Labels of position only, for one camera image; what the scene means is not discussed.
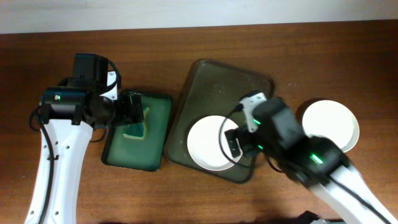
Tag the dark brown serving tray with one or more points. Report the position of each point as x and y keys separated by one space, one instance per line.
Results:
x=212 y=88

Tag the white plate pink rim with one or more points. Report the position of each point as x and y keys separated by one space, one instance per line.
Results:
x=203 y=144

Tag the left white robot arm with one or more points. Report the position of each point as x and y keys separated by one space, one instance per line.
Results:
x=67 y=115

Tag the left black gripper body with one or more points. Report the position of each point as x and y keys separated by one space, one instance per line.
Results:
x=124 y=112

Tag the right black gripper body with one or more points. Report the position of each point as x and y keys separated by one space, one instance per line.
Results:
x=252 y=142

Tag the pale grey-blue plate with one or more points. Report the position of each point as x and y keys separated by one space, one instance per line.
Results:
x=353 y=140

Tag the white plate green stain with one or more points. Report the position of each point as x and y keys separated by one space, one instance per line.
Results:
x=329 y=119

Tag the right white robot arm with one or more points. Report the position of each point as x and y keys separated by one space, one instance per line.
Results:
x=315 y=162

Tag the green and yellow sponge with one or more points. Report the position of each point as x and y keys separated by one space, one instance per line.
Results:
x=138 y=131

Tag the green rectangular tray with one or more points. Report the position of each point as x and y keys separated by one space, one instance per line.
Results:
x=141 y=154

